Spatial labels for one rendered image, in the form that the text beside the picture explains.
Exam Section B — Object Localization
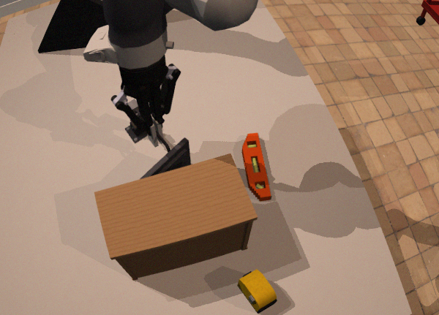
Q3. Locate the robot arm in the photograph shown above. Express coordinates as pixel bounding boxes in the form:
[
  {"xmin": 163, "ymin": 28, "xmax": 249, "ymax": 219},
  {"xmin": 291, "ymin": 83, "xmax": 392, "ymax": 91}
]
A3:
[{"xmin": 83, "ymin": 0, "xmax": 258, "ymax": 69}]

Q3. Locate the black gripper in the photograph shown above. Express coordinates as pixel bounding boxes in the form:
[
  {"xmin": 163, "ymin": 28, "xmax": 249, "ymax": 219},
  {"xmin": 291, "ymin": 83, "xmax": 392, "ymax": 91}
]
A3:
[{"xmin": 111, "ymin": 55, "xmax": 181, "ymax": 147}]

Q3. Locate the orange spirit level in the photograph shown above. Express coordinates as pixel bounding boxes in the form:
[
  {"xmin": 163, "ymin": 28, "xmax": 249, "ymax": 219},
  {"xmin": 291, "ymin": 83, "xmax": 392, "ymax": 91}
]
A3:
[{"xmin": 242, "ymin": 133, "xmax": 272, "ymax": 202}]

